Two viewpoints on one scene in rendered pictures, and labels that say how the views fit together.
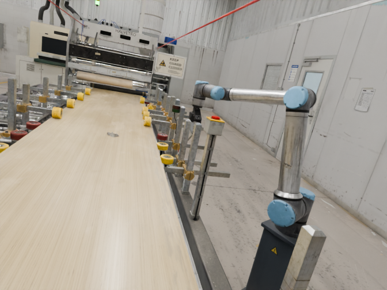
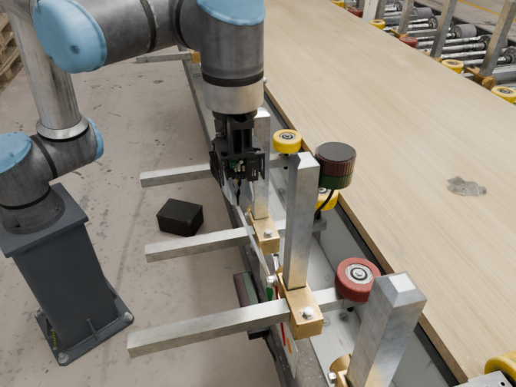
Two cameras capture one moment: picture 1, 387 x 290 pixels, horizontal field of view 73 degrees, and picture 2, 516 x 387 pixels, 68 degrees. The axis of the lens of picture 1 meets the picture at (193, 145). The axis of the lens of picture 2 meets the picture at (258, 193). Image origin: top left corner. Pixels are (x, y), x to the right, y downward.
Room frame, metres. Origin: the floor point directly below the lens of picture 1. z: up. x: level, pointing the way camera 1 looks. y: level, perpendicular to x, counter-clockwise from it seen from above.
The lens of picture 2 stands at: (2.39, 0.07, 1.45)
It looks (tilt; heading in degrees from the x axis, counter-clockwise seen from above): 39 degrees down; 181
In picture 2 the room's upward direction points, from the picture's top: straight up
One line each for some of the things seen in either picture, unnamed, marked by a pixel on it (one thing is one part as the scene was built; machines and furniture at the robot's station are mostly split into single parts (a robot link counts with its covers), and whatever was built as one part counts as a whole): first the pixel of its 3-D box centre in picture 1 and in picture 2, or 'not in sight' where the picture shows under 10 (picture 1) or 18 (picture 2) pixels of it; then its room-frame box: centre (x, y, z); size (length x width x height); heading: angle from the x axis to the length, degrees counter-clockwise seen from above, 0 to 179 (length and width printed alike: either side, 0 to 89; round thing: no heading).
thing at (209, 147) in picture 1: (203, 176); not in sight; (1.19, -0.08, 0.93); 0.05 x 0.05 x 0.45; 16
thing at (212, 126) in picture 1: (213, 126); not in sight; (1.19, -0.08, 1.18); 0.07 x 0.07 x 0.08; 16
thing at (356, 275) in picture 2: (161, 141); (354, 291); (1.93, 0.25, 0.85); 0.08 x 0.08 x 0.11
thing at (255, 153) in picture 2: (195, 113); (236, 140); (1.85, 0.03, 1.13); 0.09 x 0.08 x 0.12; 16
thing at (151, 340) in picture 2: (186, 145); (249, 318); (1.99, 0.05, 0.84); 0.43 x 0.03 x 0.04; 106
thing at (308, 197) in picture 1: (298, 202); (15, 167); (1.44, -0.68, 0.79); 0.17 x 0.15 x 0.18; 139
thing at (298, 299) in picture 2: (174, 144); (298, 298); (1.95, 0.14, 0.85); 0.13 x 0.06 x 0.05; 16
